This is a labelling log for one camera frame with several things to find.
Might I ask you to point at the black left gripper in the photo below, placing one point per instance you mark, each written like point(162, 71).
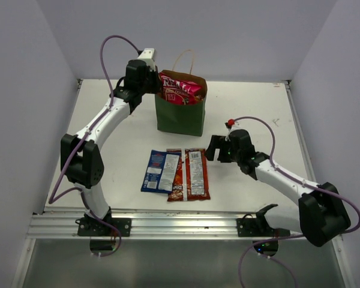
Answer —
point(153, 80)

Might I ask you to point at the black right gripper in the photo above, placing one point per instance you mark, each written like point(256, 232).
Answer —
point(222, 149)

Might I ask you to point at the pink Real chips bag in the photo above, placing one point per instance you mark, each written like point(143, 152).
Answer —
point(180, 92)

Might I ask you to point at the green brown paper bag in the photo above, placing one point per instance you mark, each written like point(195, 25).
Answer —
point(178, 119)

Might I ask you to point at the orange red Doritos bag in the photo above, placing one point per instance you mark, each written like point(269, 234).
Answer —
point(191, 177)

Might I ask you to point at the blue snack bag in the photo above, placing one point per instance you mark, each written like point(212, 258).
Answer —
point(160, 172)

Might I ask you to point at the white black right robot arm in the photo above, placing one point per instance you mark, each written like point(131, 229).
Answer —
point(318, 214)

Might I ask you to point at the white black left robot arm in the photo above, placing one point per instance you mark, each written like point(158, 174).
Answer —
point(81, 161)

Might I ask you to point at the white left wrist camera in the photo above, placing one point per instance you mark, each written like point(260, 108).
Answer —
point(148, 56)

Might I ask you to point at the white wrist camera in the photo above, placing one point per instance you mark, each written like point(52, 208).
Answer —
point(148, 56)
point(232, 126)

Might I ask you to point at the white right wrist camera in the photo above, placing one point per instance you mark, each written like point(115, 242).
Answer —
point(232, 126)

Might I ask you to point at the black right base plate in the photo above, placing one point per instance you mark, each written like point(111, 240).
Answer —
point(248, 227)

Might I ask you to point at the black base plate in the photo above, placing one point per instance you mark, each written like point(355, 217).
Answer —
point(93, 228)
point(248, 227)

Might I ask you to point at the aluminium rail frame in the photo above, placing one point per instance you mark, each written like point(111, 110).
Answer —
point(171, 243)

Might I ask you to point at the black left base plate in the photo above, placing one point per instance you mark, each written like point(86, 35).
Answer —
point(93, 228)

